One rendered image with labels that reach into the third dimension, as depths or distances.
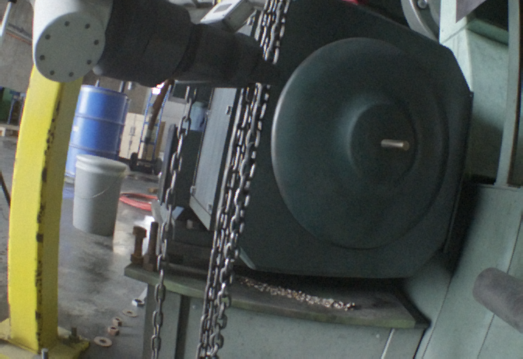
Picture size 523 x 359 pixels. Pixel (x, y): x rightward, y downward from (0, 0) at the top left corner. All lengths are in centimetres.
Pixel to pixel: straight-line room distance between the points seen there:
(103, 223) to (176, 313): 134
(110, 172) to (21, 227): 130
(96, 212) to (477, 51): 183
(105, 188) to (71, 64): 183
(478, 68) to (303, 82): 66
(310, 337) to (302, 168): 42
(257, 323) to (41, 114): 62
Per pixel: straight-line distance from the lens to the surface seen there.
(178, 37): 39
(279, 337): 92
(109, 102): 402
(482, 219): 83
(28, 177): 87
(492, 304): 48
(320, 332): 92
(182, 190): 82
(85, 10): 33
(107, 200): 217
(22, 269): 93
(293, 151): 62
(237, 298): 84
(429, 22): 152
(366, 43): 69
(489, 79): 119
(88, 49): 34
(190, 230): 88
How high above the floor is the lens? 57
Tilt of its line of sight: level
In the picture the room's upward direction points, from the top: 12 degrees clockwise
